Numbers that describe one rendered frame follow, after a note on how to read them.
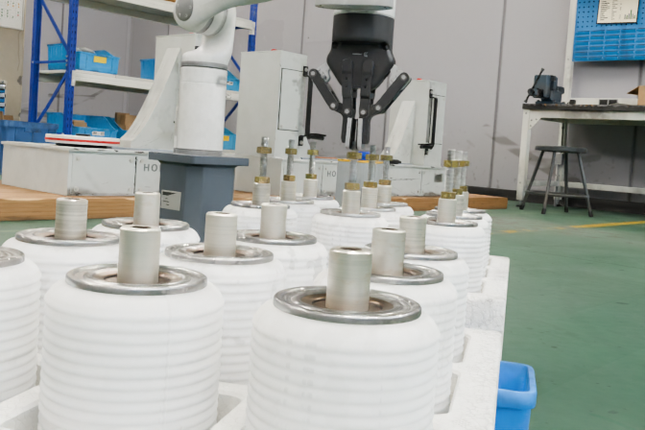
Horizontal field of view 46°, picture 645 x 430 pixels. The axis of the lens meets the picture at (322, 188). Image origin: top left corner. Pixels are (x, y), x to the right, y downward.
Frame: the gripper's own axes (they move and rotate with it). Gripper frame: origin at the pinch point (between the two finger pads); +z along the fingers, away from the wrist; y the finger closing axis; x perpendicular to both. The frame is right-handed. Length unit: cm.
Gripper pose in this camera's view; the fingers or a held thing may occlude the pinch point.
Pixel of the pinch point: (355, 133)
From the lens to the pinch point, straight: 94.4
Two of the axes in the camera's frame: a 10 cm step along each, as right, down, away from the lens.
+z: -0.7, 10.0, 0.5
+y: -9.7, -0.8, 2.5
